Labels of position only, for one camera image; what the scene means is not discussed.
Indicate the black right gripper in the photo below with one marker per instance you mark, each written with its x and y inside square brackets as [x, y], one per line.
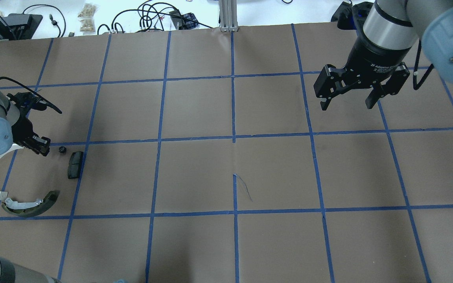
[372, 56]

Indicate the green curved brake shoe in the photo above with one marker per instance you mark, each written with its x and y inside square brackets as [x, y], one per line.
[30, 209]

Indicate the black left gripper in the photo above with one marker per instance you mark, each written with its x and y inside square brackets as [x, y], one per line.
[21, 131]

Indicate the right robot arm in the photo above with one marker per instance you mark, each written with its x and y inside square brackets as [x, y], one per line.
[386, 31]

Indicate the black brake pad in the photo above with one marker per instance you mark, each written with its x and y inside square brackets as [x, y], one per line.
[75, 165]

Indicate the black power adapter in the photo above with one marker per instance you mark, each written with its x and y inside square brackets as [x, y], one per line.
[343, 16]

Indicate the aluminium frame post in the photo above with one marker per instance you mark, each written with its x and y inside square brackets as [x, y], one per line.
[228, 16]

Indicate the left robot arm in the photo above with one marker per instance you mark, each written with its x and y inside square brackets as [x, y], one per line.
[9, 115]

